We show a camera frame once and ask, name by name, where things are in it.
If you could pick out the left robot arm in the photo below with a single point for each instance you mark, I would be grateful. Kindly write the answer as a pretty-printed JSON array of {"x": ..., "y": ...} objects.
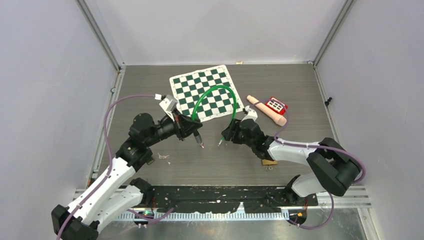
[{"x": 86, "y": 217}]

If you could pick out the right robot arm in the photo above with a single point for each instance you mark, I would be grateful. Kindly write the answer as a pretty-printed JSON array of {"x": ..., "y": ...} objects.
[{"x": 333, "y": 169}]

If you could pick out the green white chessboard mat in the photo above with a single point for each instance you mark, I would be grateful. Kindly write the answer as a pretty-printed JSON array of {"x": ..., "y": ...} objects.
[{"x": 210, "y": 92}]

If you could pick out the black cable lock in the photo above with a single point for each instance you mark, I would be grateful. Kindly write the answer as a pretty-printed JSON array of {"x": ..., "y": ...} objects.
[{"x": 150, "y": 161}]

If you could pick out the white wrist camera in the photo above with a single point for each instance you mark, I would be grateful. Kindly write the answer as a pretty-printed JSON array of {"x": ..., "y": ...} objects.
[
  {"x": 168, "y": 104},
  {"x": 250, "y": 113}
]

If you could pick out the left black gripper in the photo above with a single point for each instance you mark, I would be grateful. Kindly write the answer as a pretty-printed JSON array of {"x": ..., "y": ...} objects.
[{"x": 184, "y": 126}]

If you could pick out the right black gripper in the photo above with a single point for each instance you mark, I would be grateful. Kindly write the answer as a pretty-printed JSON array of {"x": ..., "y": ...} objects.
[{"x": 228, "y": 132}]

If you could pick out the red white block toy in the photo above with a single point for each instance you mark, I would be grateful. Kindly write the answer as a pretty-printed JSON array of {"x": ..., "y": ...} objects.
[{"x": 276, "y": 105}]

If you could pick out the brass padlock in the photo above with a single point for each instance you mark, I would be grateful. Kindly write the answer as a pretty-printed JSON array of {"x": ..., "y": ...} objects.
[{"x": 266, "y": 162}]

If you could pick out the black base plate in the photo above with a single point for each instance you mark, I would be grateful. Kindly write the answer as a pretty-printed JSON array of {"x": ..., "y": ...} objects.
[{"x": 221, "y": 199}]

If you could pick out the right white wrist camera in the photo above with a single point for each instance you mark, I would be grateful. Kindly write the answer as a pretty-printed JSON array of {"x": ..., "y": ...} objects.
[{"x": 250, "y": 113}]

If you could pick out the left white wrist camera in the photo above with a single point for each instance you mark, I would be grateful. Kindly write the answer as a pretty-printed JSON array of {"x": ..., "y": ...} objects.
[{"x": 168, "y": 104}]

